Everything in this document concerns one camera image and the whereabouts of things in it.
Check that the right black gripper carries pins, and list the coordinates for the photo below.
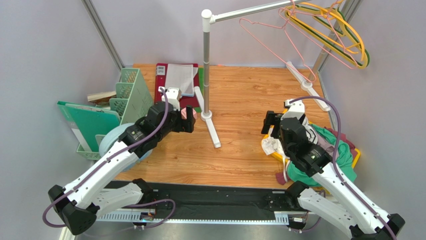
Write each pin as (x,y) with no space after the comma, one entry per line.
(272,122)

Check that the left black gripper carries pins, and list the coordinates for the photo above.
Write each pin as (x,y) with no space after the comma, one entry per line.
(190,121)

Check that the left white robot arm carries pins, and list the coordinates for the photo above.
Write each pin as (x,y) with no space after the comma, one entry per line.
(80,203)

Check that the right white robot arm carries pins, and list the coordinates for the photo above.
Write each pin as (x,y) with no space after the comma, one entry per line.
(309,152)

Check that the green plastic hanger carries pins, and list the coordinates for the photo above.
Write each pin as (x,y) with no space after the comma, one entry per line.
(346,23)

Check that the yellow plastic tray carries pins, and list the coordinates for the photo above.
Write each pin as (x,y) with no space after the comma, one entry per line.
(354,151)

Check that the black white striped shirt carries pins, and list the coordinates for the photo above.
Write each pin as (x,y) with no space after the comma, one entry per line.
(311,134)

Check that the green sheet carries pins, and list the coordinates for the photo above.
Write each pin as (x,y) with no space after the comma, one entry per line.
(201,86)

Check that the white mesh pouch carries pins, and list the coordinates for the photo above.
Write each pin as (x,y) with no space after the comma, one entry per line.
(181,76)

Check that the dark red garment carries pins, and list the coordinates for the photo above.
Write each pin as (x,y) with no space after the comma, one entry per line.
(325,138)

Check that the red folder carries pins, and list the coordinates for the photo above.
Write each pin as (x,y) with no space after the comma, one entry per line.
(160,75)

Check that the mauve garment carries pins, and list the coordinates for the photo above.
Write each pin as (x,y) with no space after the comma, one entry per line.
(323,143)

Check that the green mesh file organizer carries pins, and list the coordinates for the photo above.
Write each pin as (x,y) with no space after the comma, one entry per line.
(133,99)

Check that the green garment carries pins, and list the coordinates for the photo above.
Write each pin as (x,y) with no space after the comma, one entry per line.
(344,160)

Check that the wooden block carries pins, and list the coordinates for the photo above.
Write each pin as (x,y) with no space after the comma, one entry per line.
(101,98)

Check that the green clipboard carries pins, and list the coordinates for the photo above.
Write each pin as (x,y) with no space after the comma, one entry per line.
(86,122)

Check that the silver white clothes rack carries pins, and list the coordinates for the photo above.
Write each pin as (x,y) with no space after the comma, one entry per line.
(208,19)

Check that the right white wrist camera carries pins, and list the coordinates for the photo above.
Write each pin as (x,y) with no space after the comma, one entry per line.
(295,109)

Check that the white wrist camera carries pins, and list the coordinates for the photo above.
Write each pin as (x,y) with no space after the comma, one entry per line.
(173,95)
(295,109)

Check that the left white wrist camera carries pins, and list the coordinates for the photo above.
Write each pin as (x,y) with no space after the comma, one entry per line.
(173,95)

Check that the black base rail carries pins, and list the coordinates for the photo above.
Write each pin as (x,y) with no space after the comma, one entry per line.
(202,204)

